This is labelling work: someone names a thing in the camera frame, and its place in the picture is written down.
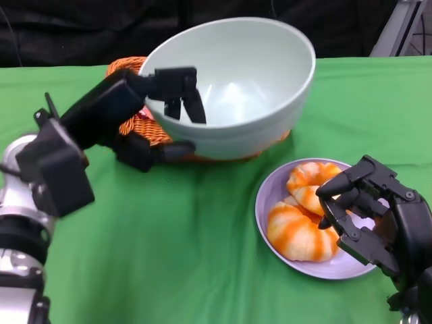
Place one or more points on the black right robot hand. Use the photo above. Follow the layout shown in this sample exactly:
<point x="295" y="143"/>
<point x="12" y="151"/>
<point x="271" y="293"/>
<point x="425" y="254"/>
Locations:
<point x="408" y="229"/>

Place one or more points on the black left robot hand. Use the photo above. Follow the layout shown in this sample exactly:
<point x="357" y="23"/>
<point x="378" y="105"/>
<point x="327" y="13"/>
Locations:
<point x="101" y="108"/>

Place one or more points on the orange striped bread roll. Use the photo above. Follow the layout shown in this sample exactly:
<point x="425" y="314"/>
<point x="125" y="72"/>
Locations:
<point x="297" y="233"/>
<point x="303" y="189"/>

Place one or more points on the pale grey-green bowl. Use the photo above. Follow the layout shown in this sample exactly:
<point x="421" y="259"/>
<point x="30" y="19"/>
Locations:
<point x="236" y="67"/>

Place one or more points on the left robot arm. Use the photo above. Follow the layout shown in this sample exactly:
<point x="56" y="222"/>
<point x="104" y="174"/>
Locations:
<point x="20" y="243"/>

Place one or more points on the orange wicker basket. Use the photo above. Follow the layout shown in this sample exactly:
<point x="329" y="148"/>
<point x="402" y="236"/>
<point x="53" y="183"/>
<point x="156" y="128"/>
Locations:
<point x="145" y="130"/>

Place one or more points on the lavender round plate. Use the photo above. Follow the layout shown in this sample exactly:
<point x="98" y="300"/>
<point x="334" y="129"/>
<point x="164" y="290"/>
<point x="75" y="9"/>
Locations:
<point x="320" y="268"/>

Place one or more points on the black backdrop curtain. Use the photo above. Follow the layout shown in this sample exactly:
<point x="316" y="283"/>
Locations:
<point x="84" y="27"/>

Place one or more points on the green tablecloth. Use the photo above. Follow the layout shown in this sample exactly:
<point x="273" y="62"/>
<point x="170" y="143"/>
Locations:
<point x="168" y="236"/>

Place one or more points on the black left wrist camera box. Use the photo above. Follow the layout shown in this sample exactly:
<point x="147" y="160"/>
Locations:
<point x="57" y="168"/>

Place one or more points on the aluminium frame post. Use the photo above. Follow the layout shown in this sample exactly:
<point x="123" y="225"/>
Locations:
<point x="393" y="30"/>

